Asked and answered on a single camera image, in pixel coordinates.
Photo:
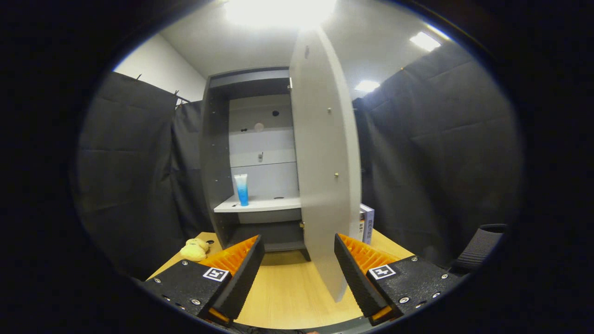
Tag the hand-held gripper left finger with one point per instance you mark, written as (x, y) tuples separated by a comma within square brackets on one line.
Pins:
[(243, 283)]

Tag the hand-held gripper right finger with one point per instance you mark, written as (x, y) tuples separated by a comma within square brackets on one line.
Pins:
[(355, 283)]

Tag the blue and white tube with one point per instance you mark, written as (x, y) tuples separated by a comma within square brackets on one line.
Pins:
[(242, 190)]

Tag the white spine book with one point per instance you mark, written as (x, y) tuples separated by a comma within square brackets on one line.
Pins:
[(361, 227)]

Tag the yellow plush toy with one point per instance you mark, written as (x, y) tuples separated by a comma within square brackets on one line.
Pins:
[(195, 250)]

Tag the white cabinet shelf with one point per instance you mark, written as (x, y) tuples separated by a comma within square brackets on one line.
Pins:
[(264, 204)]

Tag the black ribbed chair part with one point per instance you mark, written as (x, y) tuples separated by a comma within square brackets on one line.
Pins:
[(478, 246)]

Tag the dark grey cabinet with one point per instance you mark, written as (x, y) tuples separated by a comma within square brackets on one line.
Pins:
[(216, 153)]

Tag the black backdrop cloth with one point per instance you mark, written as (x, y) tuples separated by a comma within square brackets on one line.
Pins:
[(125, 185)]

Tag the small ceiling light panel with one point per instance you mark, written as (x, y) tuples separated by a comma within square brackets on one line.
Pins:
[(366, 86)]

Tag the long ceiling light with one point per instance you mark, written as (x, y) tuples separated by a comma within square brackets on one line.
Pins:
[(424, 41)]

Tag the large ceiling light panel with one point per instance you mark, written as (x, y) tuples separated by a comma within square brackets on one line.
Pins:
[(278, 11)]

